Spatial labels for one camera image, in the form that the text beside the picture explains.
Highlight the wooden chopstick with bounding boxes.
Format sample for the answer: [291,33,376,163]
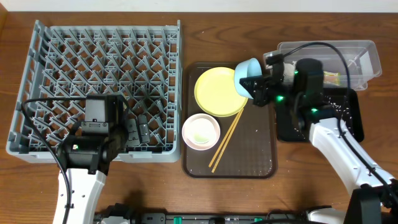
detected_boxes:
[208,109,244,173]
[211,108,245,174]

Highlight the light blue bowl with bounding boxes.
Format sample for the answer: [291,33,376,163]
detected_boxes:
[234,58,262,99]

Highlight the pink round bowl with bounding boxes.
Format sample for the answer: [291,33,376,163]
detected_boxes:
[182,113,221,151]

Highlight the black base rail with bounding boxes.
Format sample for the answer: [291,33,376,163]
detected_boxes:
[93,213,309,224]

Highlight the white paper cup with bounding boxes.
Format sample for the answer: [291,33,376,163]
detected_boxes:
[188,118,216,144]

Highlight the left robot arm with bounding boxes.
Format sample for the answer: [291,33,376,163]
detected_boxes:
[53,94,146,223]

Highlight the brown plastic serving tray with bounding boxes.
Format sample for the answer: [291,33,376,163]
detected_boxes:
[182,62,277,179]

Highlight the white tissue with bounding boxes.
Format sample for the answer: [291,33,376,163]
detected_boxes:
[284,63,295,84]

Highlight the yellow round plate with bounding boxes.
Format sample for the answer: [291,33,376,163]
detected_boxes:
[194,67,248,117]

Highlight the green orange snack wrapper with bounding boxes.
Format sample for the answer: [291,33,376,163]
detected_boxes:
[323,71,340,86]

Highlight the grey dishwasher rack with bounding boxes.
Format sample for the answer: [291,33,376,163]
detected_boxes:
[17,21,182,163]

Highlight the black waste tray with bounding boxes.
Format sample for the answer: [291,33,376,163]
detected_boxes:
[275,88,364,142]

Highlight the rice food scraps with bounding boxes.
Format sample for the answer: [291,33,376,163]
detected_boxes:
[324,92,364,142]

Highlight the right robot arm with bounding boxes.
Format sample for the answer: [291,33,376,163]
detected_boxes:
[234,55,397,223]

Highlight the clear plastic waste bin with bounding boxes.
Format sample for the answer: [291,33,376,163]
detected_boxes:
[262,39,382,91]

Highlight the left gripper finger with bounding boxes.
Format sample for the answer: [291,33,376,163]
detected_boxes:
[125,119,140,147]
[137,114,150,144]

